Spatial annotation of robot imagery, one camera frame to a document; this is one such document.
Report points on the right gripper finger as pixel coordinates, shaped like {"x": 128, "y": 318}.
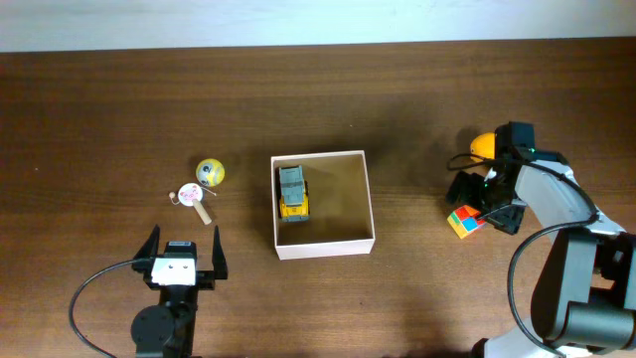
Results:
{"x": 465, "y": 189}
{"x": 507, "y": 219}

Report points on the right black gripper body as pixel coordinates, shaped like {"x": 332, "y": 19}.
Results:
{"x": 497, "y": 193}

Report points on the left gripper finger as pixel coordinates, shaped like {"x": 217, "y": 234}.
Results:
{"x": 145, "y": 256}
{"x": 220, "y": 265}

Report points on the orange toy dinosaur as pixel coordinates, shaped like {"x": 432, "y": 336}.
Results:
{"x": 483, "y": 147}

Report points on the multicolour puzzle cube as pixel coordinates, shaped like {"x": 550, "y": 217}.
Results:
{"x": 464, "y": 221}

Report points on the yellow grey face ball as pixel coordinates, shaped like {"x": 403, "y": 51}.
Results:
{"x": 210, "y": 172}

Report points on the yellow grey toy truck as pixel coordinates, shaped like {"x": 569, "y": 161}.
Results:
{"x": 293, "y": 203}

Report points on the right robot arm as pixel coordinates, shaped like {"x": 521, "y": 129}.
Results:
{"x": 584, "y": 301}

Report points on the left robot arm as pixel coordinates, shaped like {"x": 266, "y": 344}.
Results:
{"x": 167, "y": 329}

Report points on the pig face rattle drum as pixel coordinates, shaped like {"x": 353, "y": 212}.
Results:
{"x": 192, "y": 195}

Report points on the pink cardboard box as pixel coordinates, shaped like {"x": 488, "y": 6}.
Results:
{"x": 341, "y": 220}

